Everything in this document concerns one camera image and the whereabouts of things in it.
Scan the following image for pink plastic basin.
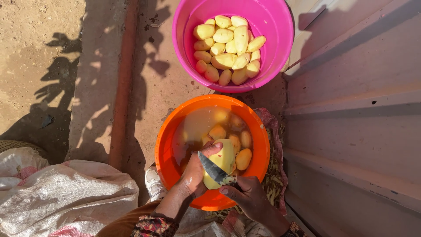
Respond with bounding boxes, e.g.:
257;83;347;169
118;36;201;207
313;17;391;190
172;0;294;93

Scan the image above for heap of peeled dry potatoes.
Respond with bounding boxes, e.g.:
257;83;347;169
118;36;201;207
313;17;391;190
193;15;267;87

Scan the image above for person's left hand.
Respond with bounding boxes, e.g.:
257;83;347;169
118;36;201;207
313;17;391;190
177;142;224;199

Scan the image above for person's brown trousers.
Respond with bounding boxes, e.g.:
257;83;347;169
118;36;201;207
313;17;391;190
95;199;162;237

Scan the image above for small white woven sack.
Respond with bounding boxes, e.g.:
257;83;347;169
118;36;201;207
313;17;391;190
0;147;50;190

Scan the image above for person's right floral sleeve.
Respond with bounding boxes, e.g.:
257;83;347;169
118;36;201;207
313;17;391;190
280;221;310;237

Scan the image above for dark steel kitchen knife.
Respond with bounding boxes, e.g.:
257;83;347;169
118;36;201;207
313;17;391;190
197;151;238;187

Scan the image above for person's left floral sleeve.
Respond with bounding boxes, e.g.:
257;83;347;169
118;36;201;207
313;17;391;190
130;215;180;237

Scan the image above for orange plastic basin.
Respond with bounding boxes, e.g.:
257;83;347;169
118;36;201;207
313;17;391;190
155;94;271;211

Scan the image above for person's floral sleeve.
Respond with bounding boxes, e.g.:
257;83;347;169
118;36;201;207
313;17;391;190
280;221;310;237
130;215;180;237

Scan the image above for group of potatoes in water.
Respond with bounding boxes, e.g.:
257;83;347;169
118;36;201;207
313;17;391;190
201;110;254;172

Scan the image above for white sneaker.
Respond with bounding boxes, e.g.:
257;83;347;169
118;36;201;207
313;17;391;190
145;166;168;202

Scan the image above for pile of potato peels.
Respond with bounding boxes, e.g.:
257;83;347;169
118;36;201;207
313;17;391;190
205;127;286;220

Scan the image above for reddish brown pipe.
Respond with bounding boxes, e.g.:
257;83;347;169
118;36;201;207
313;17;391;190
108;0;141;171

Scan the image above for worn rubber tyre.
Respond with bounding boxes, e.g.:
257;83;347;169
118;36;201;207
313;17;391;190
0;140;48;159

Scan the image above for large white woven sack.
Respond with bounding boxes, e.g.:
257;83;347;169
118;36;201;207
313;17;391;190
0;160;140;237

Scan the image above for person's right hand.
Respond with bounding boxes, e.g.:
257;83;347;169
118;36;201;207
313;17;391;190
219;175;274;222

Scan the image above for half peeled yellow potato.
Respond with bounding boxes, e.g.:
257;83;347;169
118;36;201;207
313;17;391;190
203;138;236;190

